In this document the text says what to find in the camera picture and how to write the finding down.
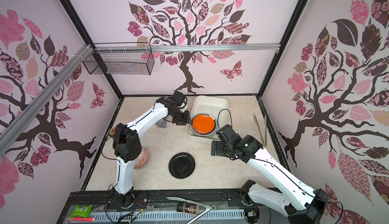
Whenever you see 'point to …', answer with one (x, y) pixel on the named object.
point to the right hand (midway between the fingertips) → (219, 148)
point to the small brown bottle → (188, 208)
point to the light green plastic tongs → (180, 199)
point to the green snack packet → (81, 211)
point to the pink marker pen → (83, 219)
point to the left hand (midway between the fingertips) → (188, 124)
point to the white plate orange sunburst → (203, 135)
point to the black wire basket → (135, 58)
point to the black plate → (182, 165)
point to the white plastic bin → (218, 107)
